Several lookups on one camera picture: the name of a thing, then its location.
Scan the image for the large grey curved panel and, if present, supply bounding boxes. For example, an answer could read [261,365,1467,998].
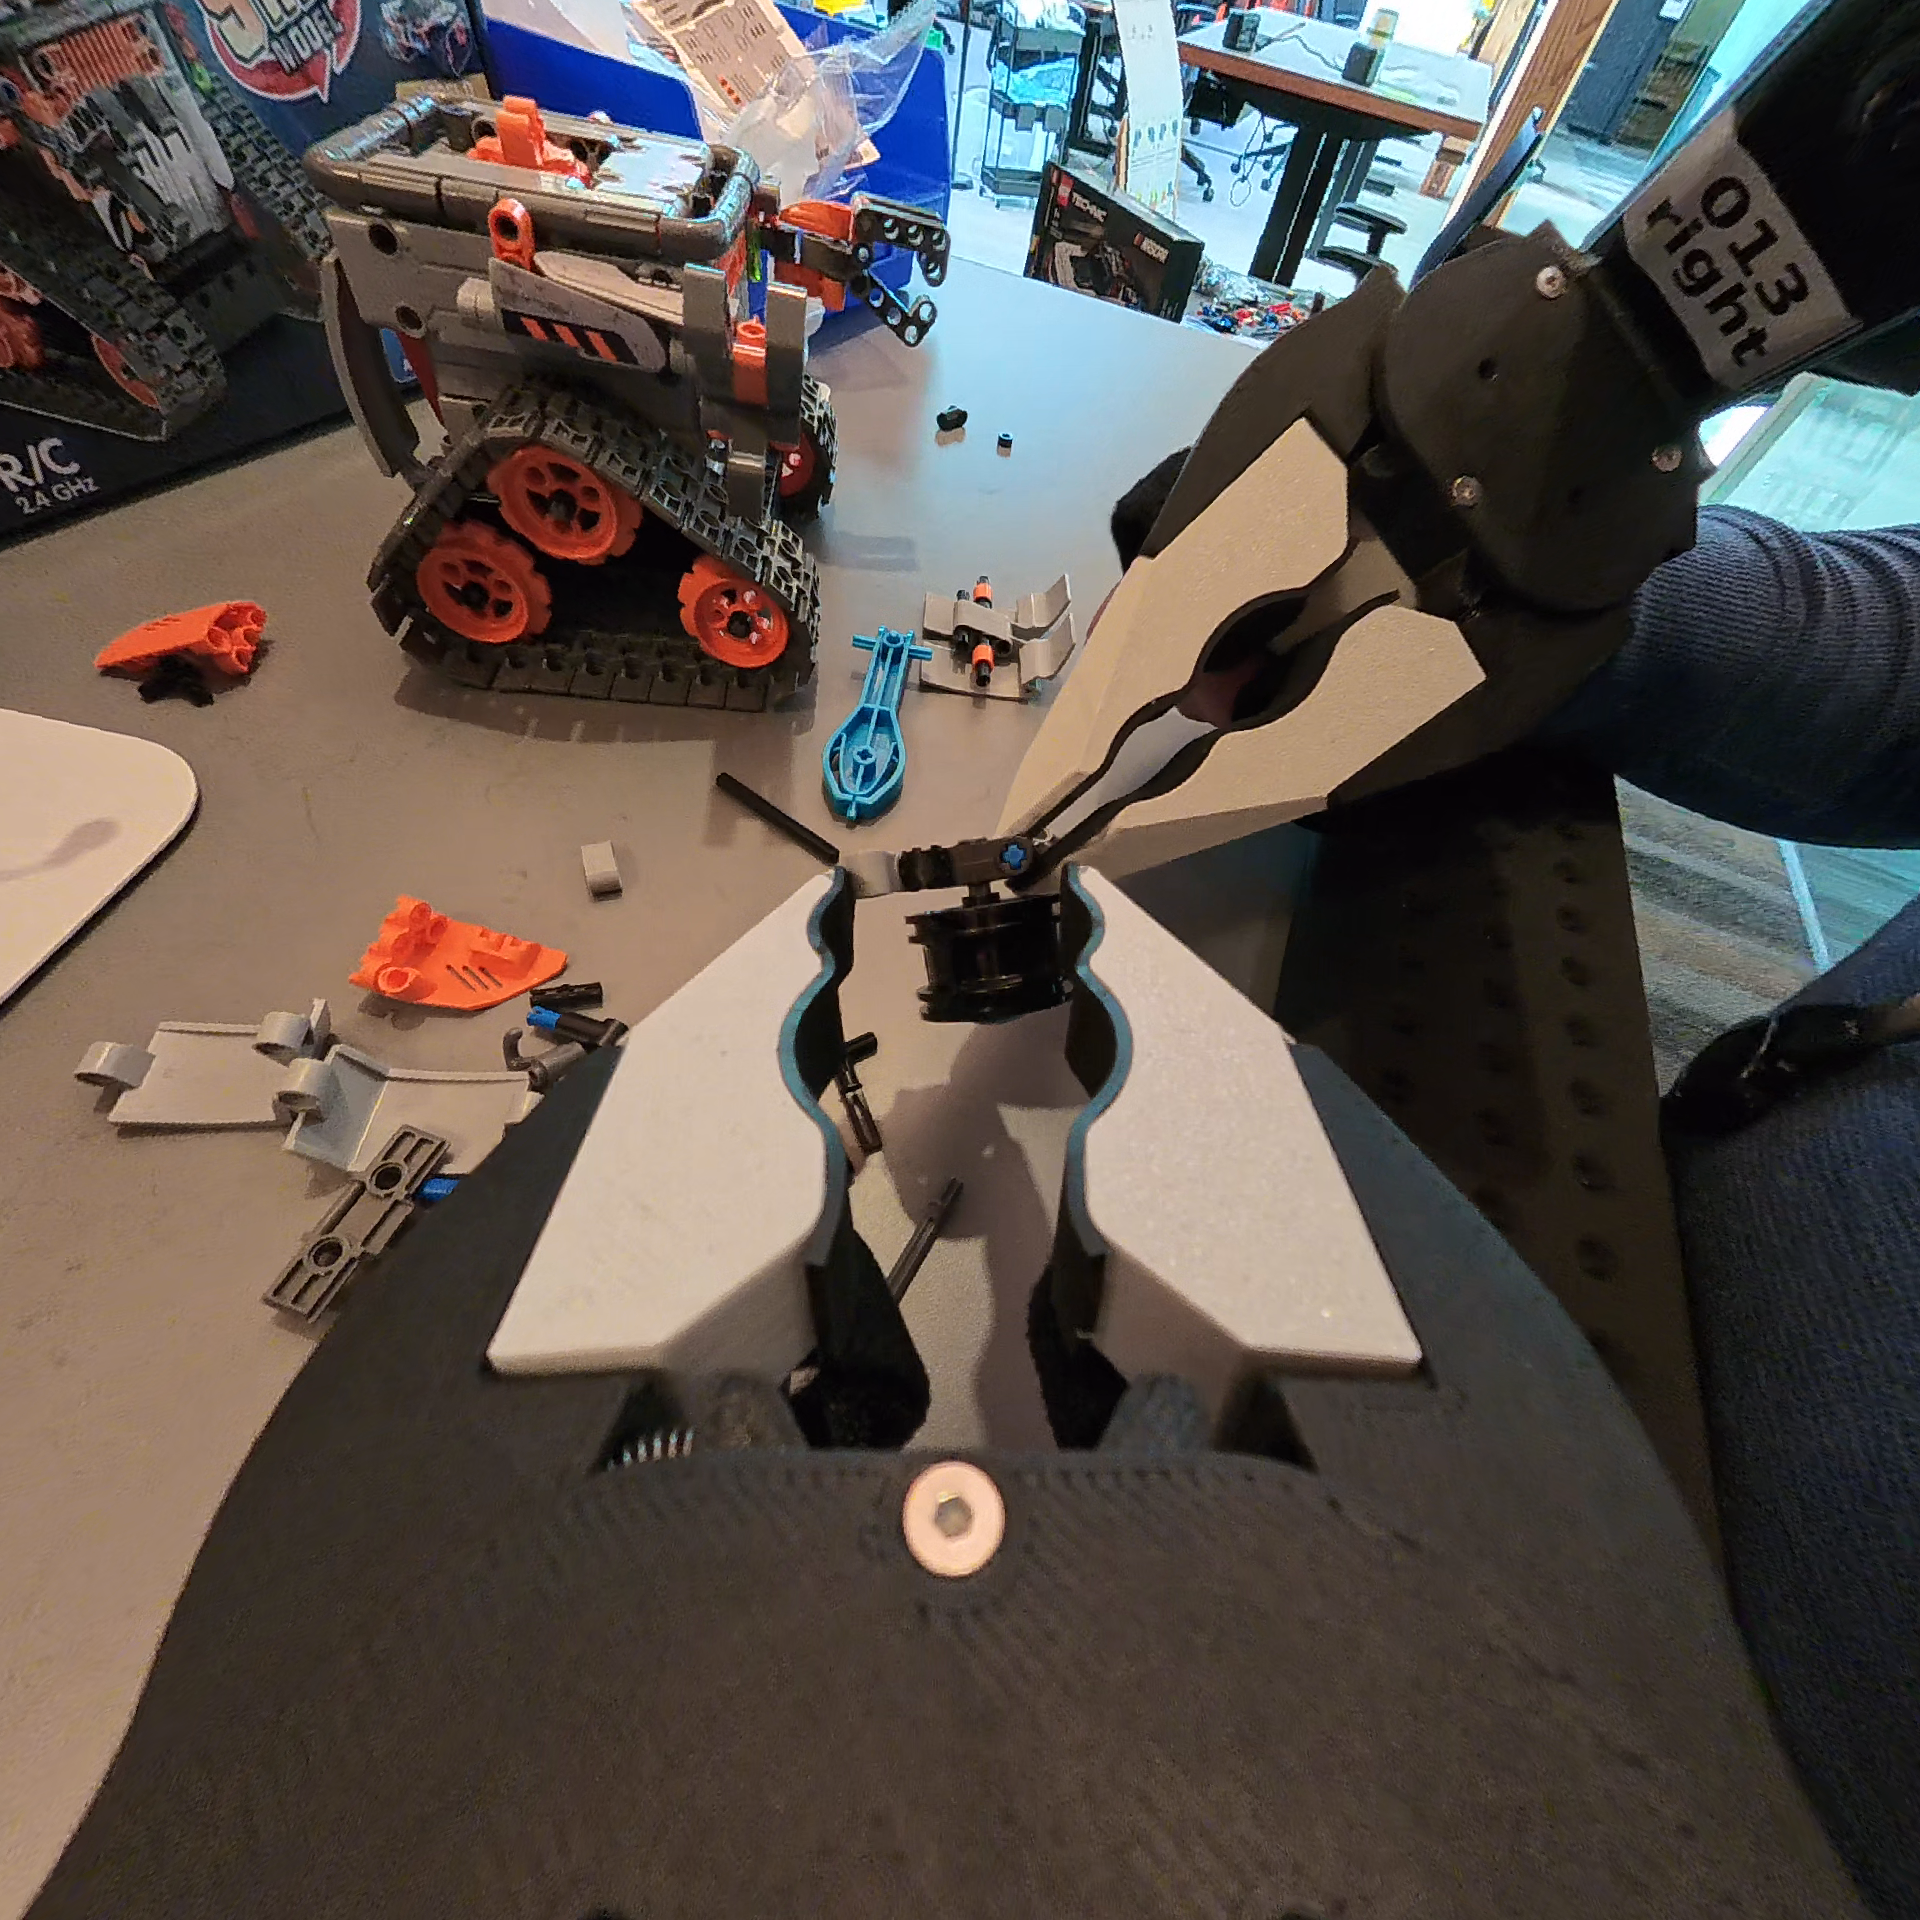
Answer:
[279,1041,542,1190]
[76,1005,332,1133]

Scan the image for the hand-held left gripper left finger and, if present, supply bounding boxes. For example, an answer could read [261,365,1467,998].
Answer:
[487,870,926,1450]

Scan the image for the person's right forearm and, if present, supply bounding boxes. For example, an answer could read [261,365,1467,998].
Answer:
[1496,501,1920,847]

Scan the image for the orange wedge panel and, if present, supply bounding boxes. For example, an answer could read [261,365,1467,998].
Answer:
[347,899,577,1019]

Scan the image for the dark grey flat connector plate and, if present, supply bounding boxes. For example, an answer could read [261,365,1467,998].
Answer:
[261,1124,454,1322]

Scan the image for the instruction sheet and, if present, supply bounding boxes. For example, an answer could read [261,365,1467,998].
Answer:
[632,0,797,105]

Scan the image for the office chair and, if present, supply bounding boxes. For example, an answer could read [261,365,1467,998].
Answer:
[1320,200,1419,290]

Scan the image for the black elbow with blue pin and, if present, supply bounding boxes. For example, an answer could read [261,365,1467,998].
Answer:
[501,1012,632,1074]

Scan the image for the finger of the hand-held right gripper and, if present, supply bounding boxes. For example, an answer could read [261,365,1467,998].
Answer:
[1048,604,1487,892]
[1005,423,1408,837]

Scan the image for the clear plastic bag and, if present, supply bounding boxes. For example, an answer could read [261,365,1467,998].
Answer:
[730,10,944,180]

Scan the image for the wooden top desk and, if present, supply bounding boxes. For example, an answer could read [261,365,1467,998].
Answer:
[1175,10,1504,290]

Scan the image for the small orange wedge piece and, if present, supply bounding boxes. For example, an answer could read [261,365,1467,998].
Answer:
[92,604,277,707]

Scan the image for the wire cart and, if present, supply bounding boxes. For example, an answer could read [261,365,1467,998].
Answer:
[979,39,1064,200]

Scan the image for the white display board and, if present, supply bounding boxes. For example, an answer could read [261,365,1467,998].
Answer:
[1112,0,1188,200]

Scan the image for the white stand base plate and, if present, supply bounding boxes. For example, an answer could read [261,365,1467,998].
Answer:
[0,707,200,1012]

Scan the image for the printed toy box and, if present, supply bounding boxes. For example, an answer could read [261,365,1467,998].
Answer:
[0,0,501,539]

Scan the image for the short black axle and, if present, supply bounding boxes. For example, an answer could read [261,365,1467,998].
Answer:
[886,1174,964,1303]

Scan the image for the black strap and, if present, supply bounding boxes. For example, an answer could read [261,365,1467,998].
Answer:
[1660,1005,1884,1134]

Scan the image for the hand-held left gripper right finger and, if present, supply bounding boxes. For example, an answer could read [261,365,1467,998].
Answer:
[1032,870,1422,1450]

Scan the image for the blue storage bin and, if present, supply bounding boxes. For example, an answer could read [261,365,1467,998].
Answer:
[482,4,955,258]

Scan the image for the black toy box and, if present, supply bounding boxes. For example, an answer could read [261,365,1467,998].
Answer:
[1032,151,1202,319]

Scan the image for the long black axle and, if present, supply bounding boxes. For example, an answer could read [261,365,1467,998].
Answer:
[715,769,842,860]

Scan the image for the blue brick separator tool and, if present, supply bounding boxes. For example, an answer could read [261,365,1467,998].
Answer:
[825,628,936,830]

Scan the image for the black wheel hub assembly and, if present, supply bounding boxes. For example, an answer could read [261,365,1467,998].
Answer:
[842,844,1083,1021]

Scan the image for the tracked toy vehicle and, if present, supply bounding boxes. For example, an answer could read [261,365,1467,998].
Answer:
[307,95,955,713]

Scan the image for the grey panels with orange pins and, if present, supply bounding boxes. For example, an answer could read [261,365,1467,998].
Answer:
[917,577,1075,697]

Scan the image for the wooden door frame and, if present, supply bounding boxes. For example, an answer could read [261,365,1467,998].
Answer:
[1437,0,1635,230]

